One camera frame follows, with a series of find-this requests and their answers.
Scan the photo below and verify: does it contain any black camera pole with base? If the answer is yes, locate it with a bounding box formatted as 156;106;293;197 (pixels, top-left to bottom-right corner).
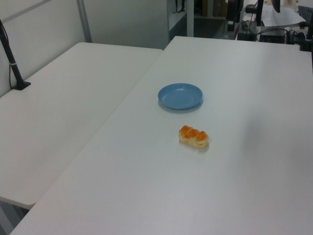
0;19;32;91

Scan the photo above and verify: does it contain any black hanging strap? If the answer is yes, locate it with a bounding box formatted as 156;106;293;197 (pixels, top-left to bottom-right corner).
173;0;186;14

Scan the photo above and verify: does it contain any black vertical stand pole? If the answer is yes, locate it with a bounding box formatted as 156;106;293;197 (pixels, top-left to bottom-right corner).
245;0;264;26

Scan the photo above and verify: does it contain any grey partition post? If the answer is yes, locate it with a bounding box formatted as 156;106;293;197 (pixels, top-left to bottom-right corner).
76;0;93;44

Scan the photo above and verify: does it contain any orange glazed bread roll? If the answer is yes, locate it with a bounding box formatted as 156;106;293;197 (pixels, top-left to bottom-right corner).
178;125;210;149

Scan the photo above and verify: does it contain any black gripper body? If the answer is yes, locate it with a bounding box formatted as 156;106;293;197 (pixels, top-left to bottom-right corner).
226;0;245;23

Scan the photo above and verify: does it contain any small black electronics box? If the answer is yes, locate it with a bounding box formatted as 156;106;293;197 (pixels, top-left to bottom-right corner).
237;31;256;42

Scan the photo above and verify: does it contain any large black electronics box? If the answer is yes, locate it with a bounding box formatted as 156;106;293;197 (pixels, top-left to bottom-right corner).
259;28;287;44

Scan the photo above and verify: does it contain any white paper sheet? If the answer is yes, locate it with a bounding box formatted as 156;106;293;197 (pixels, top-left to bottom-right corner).
262;4;307;27

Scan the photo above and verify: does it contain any dark keyboard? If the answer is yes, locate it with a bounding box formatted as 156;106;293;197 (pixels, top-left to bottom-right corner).
297;4;313;22

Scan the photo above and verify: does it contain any black clamp camera mount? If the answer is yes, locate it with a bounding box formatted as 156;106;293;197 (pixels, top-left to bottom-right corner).
288;21;313;52

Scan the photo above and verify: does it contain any brown cardboard box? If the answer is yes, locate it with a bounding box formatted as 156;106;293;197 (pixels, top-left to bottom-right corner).
201;0;228;18

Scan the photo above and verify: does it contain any blue round plate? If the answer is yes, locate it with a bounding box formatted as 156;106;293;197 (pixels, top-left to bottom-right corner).
157;83;203;110

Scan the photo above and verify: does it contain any white metal shelf frame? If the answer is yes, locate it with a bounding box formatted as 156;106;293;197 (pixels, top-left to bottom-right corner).
167;0;195;42

